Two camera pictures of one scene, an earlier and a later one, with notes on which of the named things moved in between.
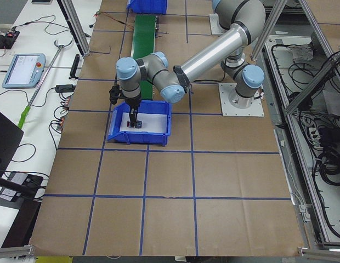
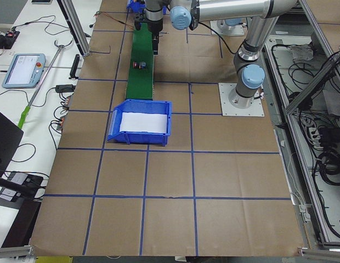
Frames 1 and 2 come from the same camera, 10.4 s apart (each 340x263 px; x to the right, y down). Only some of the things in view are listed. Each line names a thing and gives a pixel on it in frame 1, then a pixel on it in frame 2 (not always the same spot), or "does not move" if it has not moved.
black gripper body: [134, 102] → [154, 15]
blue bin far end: [147, 6] does not move
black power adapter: [64, 88] does not move
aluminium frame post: [76, 26] does not move
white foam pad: [152, 123] does not move
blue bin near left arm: [154, 107] does not move
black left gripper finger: [131, 118] → [154, 45]
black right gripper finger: [135, 121] → [156, 42]
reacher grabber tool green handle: [24, 112] does not move
